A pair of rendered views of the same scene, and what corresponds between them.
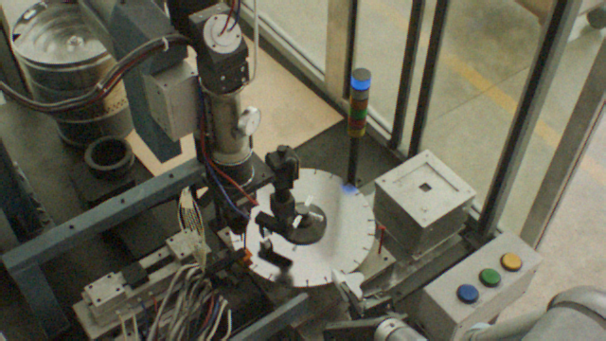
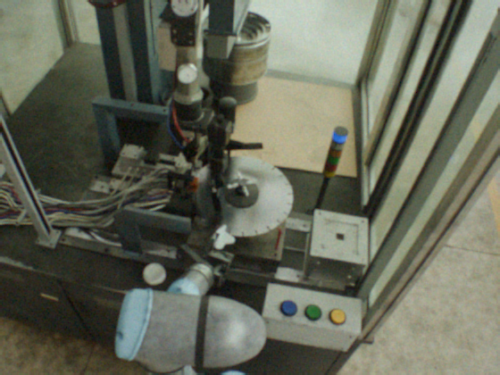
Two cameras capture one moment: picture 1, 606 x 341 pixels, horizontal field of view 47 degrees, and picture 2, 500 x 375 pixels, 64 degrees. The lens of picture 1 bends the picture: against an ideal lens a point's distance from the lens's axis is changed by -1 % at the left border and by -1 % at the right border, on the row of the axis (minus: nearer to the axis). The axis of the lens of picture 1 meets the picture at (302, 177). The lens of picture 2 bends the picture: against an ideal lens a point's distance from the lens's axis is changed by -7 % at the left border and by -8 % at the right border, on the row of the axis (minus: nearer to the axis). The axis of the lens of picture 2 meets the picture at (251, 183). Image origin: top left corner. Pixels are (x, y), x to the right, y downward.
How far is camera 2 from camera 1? 0.72 m
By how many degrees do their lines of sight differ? 27
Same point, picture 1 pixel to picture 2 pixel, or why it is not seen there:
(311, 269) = (215, 216)
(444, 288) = (279, 294)
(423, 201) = (329, 242)
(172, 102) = (161, 40)
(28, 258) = (103, 104)
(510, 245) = (349, 308)
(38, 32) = not seen: hidden behind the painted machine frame
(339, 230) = (254, 212)
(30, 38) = not seen: hidden behind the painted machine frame
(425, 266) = (304, 285)
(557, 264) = not seen: outside the picture
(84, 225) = (137, 108)
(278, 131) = (312, 156)
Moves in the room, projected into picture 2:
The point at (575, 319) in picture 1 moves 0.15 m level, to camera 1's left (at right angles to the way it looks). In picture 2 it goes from (189, 304) to (135, 242)
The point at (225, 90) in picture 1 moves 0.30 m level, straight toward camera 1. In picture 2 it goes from (176, 42) to (68, 102)
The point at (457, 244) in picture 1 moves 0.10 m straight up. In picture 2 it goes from (337, 291) to (345, 276)
